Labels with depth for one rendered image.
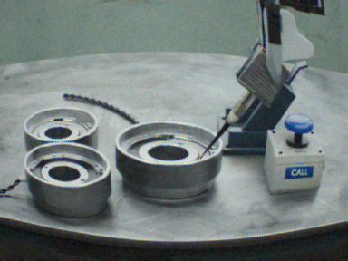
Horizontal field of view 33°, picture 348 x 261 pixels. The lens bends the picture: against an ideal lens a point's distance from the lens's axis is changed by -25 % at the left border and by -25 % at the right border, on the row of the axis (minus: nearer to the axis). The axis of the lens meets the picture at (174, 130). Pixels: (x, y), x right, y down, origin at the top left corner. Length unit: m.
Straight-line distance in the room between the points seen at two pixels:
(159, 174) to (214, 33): 1.69
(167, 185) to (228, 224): 0.08
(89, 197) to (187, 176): 0.11
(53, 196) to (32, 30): 1.77
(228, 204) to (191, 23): 1.68
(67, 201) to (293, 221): 0.23
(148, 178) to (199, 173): 0.05
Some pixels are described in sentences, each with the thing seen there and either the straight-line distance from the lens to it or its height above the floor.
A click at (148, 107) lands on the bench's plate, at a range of 0.95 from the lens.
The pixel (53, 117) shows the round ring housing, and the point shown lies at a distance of 0.84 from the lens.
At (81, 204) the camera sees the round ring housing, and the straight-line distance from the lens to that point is 0.66.
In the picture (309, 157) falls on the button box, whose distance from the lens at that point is 0.73.
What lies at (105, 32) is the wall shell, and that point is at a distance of 2.37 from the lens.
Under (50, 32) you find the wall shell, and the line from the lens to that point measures 2.39.
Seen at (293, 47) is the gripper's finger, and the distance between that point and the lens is 0.68.
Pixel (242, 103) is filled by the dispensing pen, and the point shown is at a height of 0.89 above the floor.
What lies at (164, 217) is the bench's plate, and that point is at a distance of 0.69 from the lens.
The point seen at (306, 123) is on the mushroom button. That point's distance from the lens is 0.74.
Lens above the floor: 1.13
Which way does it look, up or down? 22 degrees down
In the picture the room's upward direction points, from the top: 2 degrees clockwise
